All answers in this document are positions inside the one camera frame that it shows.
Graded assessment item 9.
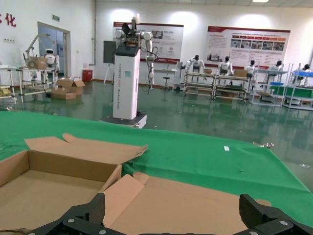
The small metal clip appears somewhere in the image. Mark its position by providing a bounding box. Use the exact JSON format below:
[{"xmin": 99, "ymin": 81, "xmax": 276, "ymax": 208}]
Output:
[{"xmin": 253, "ymin": 141, "xmax": 275, "ymax": 148}]

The white humanoid robot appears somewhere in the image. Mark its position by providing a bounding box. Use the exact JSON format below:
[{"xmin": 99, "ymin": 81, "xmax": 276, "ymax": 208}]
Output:
[
  {"xmin": 244, "ymin": 60, "xmax": 257, "ymax": 79},
  {"xmin": 268, "ymin": 61, "xmax": 283, "ymax": 71},
  {"xmin": 218, "ymin": 56, "xmax": 239, "ymax": 75},
  {"xmin": 185, "ymin": 55, "xmax": 205, "ymax": 74},
  {"xmin": 297, "ymin": 64, "xmax": 313, "ymax": 86},
  {"xmin": 44, "ymin": 48, "xmax": 61, "ymax": 74}
]

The pipe workbench with blue trays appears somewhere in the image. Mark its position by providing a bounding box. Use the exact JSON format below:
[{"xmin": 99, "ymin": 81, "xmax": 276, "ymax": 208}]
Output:
[{"xmin": 253, "ymin": 68, "xmax": 289, "ymax": 107}]

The cardboard box with tape roll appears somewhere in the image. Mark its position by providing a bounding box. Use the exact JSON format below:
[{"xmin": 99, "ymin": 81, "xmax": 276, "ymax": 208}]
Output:
[{"xmin": 28, "ymin": 56, "xmax": 47, "ymax": 70}]

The black stool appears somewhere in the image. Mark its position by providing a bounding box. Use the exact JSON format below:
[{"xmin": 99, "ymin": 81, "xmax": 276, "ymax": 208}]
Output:
[{"xmin": 161, "ymin": 76, "xmax": 171, "ymax": 91}]

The black panel on stand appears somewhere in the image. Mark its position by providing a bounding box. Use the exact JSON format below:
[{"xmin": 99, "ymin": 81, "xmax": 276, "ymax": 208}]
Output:
[{"xmin": 103, "ymin": 40, "xmax": 117, "ymax": 85}]

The green tablecloth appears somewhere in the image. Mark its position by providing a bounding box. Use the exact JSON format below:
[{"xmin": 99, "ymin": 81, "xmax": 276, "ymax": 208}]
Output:
[{"xmin": 0, "ymin": 110, "xmax": 313, "ymax": 227}]

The long pipe frame workbench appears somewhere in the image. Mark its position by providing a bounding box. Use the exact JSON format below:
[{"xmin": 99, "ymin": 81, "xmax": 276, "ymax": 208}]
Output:
[{"xmin": 183, "ymin": 70, "xmax": 249, "ymax": 101}]

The wide red framed wall poster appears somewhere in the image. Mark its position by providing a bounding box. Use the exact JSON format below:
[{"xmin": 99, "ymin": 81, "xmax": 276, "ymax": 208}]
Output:
[{"xmin": 206, "ymin": 25, "xmax": 291, "ymax": 68}]

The white pipe frame workbench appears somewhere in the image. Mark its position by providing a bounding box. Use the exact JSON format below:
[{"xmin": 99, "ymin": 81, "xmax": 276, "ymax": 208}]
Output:
[{"xmin": 0, "ymin": 66, "xmax": 58, "ymax": 103}]

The grey framed doorway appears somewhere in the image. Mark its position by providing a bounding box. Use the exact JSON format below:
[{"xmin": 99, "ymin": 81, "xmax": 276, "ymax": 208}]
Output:
[{"xmin": 37, "ymin": 21, "xmax": 71, "ymax": 79}]

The red bin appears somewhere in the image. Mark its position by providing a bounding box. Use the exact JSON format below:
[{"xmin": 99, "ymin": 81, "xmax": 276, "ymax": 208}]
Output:
[{"xmin": 82, "ymin": 69, "xmax": 93, "ymax": 83}]

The open cardboard box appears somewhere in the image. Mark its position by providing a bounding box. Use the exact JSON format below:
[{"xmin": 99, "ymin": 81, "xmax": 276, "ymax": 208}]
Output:
[{"xmin": 55, "ymin": 77, "xmax": 86, "ymax": 95}]

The flat cardboard box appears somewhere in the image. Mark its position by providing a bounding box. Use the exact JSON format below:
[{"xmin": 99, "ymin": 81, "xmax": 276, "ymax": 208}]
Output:
[{"xmin": 50, "ymin": 88, "xmax": 76, "ymax": 100}]

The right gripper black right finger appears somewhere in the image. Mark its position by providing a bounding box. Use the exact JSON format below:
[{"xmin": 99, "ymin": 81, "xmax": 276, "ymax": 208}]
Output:
[{"xmin": 234, "ymin": 194, "xmax": 313, "ymax": 235}]

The cardboard box with round hole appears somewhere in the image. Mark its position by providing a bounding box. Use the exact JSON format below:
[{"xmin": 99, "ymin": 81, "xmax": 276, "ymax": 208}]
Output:
[{"xmin": 102, "ymin": 172, "xmax": 272, "ymax": 235}]

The cardboard box with oval cutout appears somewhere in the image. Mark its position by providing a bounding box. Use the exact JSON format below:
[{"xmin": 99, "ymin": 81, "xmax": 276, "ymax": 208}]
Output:
[{"xmin": 0, "ymin": 133, "xmax": 149, "ymax": 232}]

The pipe workbench with green panel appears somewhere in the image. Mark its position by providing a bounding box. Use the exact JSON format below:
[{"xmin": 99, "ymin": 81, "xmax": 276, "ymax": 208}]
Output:
[{"xmin": 283, "ymin": 63, "xmax": 313, "ymax": 110}]

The vertical wall pipe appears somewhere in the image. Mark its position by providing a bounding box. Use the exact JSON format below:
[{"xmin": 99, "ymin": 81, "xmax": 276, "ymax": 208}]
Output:
[{"xmin": 92, "ymin": 0, "xmax": 97, "ymax": 66}]

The white tower robot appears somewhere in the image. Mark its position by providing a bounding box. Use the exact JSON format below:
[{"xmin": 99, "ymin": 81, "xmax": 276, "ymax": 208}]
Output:
[{"xmin": 99, "ymin": 13, "xmax": 155, "ymax": 129}]

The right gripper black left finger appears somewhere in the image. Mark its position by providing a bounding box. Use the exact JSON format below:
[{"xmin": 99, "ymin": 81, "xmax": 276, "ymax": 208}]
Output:
[{"xmin": 24, "ymin": 192, "xmax": 128, "ymax": 235}]

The white crane frame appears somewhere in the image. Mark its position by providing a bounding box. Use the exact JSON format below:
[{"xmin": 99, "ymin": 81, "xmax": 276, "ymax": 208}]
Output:
[{"xmin": 24, "ymin": 33, "xmax": 58, "ymax": 59}]

